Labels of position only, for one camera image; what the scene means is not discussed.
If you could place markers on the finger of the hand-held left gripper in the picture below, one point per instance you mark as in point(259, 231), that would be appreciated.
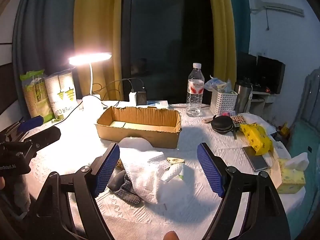
point(47, 135)
point(31, 123)

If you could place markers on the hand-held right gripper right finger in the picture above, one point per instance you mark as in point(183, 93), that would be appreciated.
point(211, 170)

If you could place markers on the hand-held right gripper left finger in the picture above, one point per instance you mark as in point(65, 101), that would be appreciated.
point(107, 170)

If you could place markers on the brown plush toy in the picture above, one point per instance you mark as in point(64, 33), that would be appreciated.
point(120, 165)

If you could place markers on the grey dotted sock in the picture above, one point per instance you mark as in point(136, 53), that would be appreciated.
point(127, 192)

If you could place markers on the small printed tissue packet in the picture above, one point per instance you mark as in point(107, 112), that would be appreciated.
point(179, 171)

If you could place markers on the white cloth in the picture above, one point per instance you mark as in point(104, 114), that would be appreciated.
point(142, 170)

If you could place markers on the cardboard box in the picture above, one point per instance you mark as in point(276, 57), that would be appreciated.
point(140, 137)

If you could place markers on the green paper cup package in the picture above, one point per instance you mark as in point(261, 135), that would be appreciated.
point(37, 97)

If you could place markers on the white paper cup sleeve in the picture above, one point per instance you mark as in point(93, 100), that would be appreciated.
point(60, 92)

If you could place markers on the grey smartphone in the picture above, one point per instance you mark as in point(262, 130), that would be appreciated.
point(255, 158)

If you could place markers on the black round case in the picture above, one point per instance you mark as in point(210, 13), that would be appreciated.
point(222, 123)

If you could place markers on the dotted sticker sheet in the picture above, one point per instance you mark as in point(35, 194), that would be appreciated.
point(237, 120)

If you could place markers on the yellow tissue packet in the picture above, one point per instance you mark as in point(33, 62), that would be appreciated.
point(257, 137)

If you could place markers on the small red box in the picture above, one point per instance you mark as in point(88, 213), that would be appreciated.
point(228, 114)

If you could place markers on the white perforated basket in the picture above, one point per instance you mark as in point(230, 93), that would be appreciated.
point(223, 102)

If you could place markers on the clear plastic water bottle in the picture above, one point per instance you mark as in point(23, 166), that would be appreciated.
point(195, 100)

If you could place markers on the white plastic bag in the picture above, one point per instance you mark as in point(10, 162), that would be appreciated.
point(281, 147)

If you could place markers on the steel tumbler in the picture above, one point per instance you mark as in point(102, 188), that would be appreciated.
point(241, 100)

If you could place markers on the white charger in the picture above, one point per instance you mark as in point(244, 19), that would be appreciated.
point(132, 97)

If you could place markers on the yellow tissue box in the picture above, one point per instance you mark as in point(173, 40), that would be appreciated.
point(290, 180)

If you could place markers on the white side shelf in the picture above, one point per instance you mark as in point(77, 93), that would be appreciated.
point(260, 105)

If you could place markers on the black power adapter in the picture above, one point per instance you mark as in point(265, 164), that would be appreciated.
point(141, 96)

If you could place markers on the pale yellow packet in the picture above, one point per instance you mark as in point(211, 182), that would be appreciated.
point(225, 87)

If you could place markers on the blue white plastic packet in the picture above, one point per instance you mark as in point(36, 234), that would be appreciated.
point(212, 83)

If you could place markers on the white desk lamp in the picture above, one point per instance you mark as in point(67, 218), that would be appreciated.
point(90, 57)

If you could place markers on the teal curtain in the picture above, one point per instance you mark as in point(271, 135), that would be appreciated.
point(241, 17)
point(42, 30)

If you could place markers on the black boxy appliance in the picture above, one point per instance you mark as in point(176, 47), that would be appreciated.
point(246, 67)
point(271, 75)

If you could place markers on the yellow curtain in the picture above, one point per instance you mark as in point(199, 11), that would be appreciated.
point(100, 17)
point(221, 30)

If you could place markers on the dark glass window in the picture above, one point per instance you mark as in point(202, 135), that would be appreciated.
point(162, 42)

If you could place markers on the white air conditioner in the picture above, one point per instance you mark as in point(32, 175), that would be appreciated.
point(280, 7)

